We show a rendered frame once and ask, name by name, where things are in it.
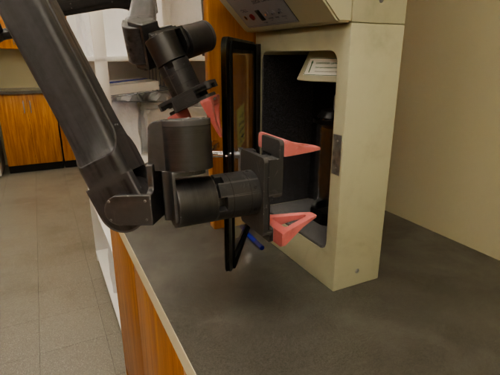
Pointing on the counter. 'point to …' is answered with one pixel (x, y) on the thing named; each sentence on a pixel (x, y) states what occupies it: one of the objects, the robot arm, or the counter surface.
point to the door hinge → (257, 94)
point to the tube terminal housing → (352, 135)
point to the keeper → (336, 154)
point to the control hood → (305, 14)
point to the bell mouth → (319, 67)
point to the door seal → (233, 132)
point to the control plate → (243, 8)
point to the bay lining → (293, 118)
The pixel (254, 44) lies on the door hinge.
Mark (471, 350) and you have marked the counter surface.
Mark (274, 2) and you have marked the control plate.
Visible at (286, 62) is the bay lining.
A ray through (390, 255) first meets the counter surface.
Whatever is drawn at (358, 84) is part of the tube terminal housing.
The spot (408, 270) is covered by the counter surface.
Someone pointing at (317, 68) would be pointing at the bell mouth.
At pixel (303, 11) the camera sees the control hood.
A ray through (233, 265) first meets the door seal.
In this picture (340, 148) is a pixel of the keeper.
